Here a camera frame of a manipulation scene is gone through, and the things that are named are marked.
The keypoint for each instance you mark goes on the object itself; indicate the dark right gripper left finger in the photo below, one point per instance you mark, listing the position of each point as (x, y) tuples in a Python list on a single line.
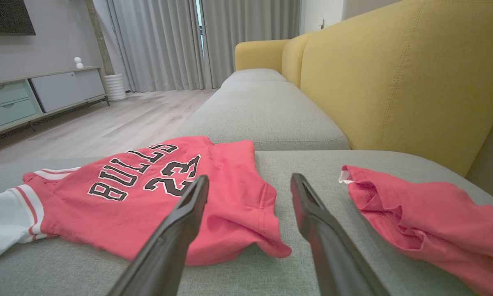
[(164, 263)]

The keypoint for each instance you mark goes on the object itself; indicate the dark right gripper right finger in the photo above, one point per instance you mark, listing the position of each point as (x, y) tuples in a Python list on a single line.
[(337, 267)]

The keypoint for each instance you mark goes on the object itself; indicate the red white Bulls jersey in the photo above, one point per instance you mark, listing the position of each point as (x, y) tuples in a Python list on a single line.
[(107, 218)]

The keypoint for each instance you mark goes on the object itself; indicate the red number 23 jersey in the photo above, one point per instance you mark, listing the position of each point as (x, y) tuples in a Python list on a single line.
[(435, 222)]

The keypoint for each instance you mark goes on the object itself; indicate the grey fabric sofa ottoman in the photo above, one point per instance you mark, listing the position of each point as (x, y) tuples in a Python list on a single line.
[(250, 281)]

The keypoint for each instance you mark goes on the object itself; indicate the grey sofa seat cushion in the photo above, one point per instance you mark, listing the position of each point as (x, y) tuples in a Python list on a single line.
[(252, 76), (263, 119)]

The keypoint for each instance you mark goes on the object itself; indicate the white ribbed floor vase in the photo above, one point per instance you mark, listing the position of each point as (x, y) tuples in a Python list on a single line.
[(116, 87)]

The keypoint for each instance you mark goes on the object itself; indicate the grey low television cabinet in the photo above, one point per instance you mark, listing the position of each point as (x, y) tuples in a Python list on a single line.
[(65, 88)]

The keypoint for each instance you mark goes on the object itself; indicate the large yellow sofa back cushion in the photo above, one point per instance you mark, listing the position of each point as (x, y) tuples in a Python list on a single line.
[(415, 82)]

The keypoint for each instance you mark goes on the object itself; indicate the narrow yellow sofa back cushion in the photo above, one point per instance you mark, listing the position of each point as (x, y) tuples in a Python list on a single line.
[(293, 57)]

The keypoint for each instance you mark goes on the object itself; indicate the small white figurine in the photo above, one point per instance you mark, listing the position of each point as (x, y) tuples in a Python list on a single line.
[(79, 63)]

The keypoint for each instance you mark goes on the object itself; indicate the grey pleated curtain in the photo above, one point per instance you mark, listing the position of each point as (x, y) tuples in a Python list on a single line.
[(250, 24), (160, 45)]

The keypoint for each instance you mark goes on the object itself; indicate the yellow sofa armrest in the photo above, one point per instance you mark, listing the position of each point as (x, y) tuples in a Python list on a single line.
[(259, 55)]

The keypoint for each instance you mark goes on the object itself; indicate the black wall television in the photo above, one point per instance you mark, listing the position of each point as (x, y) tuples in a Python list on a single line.
[(4, 16)]

